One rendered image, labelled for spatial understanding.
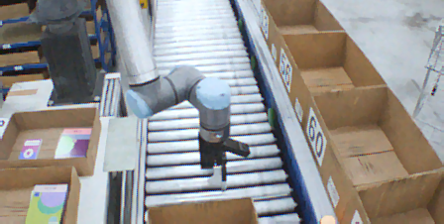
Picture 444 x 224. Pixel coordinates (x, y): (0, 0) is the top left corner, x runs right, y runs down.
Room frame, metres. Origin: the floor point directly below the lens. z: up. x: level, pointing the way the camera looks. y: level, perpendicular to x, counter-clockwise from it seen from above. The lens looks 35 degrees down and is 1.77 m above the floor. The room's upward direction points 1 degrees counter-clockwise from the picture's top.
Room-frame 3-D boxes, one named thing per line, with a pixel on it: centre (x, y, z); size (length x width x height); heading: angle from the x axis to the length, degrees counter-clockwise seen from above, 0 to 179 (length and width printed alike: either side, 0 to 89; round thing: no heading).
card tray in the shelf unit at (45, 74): (2.49, 1.57, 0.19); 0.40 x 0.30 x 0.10; 94
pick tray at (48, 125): (1.01, 0.66, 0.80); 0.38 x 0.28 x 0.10; 96
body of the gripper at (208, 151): (0.83, 0.02, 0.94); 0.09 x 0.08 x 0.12; 95
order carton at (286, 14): (1.56, -0.38, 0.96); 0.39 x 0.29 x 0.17; 5
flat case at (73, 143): (1.01, 0.55, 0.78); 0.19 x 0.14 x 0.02; 2
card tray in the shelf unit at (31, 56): (2.49, 1.58, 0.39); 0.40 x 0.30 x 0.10; 96
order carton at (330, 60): (1.17, -0.42, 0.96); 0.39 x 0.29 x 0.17; 5
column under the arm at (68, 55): (1.43, 0.66, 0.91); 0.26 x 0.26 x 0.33; 7
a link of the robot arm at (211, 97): (0.84, 0.01, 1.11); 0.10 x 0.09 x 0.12; 37
